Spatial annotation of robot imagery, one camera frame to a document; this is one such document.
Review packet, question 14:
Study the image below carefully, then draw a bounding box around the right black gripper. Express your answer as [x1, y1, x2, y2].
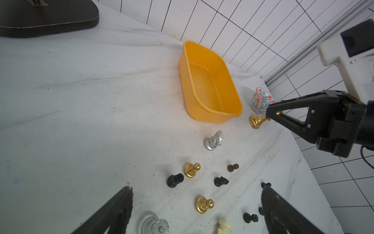
[266, 91, 374, 158]

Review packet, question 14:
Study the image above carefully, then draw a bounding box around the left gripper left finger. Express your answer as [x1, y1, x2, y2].
[73, 186, 133, 234]

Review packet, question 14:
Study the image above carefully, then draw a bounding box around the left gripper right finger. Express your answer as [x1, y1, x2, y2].
[261, 185, 322, 234]

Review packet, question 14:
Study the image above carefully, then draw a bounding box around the silver gold queen chess piece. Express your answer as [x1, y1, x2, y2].
[138, 214, 169, 234]

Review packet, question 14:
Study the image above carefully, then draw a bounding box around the gold bishop chess piece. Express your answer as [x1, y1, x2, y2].
[248, 114, 271, 129]

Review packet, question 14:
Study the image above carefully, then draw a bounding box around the gold pawn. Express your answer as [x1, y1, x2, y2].
[195, 196, 215, 214]
[184, 163, 201, 178]

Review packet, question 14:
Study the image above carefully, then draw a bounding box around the silver knight chess piece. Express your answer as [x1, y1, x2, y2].
[204, 130, 223, 151]

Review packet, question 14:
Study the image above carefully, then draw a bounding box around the brown pawn chess piece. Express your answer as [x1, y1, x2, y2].
[227, 163, 239, 172]

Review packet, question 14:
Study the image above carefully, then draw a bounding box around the yellow plastic storage box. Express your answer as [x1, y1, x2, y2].
[179, 41, 243, 124]

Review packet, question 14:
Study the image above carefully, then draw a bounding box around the red blue patterned bowl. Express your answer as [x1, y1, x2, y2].
[252, 87, 276, 116]

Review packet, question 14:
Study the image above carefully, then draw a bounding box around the dark metal jewelry stand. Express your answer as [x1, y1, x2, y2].
[1, 0, 99, 38]

